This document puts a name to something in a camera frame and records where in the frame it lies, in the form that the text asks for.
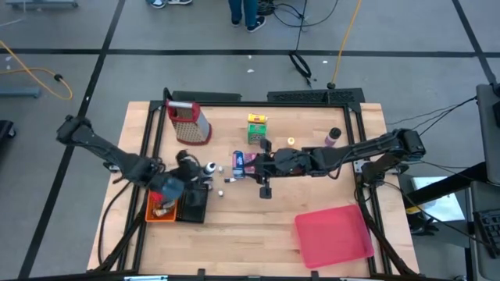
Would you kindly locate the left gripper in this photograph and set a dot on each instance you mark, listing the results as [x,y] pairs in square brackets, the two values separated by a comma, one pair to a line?
[187,168]

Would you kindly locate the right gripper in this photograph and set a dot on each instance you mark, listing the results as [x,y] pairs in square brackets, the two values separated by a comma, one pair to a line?
[287,162]

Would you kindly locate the magenta Raisin Bran box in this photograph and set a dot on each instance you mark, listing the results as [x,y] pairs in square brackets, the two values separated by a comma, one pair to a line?
[250,161]

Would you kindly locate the green Apple Jacks box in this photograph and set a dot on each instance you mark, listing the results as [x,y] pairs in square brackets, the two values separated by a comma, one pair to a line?
[256,133]

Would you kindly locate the yellow mini cereal box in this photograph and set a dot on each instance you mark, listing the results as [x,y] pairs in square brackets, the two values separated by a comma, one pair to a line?
[256,118]

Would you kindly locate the small red box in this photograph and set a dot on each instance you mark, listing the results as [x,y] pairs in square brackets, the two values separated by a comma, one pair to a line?
[156,197]

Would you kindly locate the small brown packet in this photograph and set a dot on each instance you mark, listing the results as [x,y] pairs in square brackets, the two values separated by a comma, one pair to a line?
[162,212]

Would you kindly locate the purple label spice jar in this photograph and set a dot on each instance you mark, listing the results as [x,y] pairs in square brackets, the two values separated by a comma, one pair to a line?
[332,136]

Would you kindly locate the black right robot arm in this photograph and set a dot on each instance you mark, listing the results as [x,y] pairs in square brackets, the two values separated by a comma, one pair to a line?
[351,150]

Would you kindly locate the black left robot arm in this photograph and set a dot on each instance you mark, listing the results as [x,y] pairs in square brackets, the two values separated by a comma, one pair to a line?
[109,152]

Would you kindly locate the black plastic basket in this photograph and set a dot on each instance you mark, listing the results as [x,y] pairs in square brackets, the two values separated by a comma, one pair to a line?
[193,205]

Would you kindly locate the small yellow round object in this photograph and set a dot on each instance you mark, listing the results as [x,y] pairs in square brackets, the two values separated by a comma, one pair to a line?
[291,141]

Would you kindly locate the red steel box grater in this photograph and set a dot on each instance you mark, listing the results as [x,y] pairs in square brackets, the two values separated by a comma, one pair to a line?
[191,129]

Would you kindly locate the orange plastic basket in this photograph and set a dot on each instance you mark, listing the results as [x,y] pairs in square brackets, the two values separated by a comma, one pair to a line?
[147,212]

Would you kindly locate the black flat plate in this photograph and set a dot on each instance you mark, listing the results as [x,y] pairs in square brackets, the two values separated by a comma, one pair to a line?
[205,96]

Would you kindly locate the black perforated plate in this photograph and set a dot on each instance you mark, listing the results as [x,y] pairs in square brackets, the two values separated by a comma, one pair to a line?
[312,96]

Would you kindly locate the pink plastic tray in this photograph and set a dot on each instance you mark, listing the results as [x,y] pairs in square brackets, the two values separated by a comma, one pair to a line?
[332,238]

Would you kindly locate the black plastic clip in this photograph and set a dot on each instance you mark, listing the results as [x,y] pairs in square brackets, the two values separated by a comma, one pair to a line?
[201,272]
[312,274]

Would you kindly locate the silver aluminium bar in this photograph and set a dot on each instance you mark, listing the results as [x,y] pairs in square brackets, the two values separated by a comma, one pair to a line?
[145,278]

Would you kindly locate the person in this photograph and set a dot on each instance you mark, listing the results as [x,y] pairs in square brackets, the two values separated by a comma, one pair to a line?
[158,3]
[244,11]

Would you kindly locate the white sheet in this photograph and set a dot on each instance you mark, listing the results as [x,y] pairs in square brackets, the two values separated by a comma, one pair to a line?
[441,203]

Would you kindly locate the black beam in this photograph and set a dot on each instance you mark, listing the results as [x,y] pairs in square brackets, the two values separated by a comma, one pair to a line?
[449,187]

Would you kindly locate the grey floor bar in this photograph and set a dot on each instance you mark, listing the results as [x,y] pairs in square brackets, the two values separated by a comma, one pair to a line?
[19,92]

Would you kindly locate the black floor object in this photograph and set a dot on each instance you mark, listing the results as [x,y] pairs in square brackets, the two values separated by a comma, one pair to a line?
[6,130]

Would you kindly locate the black keyboard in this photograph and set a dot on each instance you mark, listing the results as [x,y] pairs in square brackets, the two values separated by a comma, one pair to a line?
[488,230]

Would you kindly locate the grey stand base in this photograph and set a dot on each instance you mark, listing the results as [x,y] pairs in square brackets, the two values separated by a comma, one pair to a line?
[39,3]

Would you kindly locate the black aluminium table frame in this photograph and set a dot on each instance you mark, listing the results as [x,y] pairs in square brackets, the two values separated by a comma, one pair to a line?
[250,104]

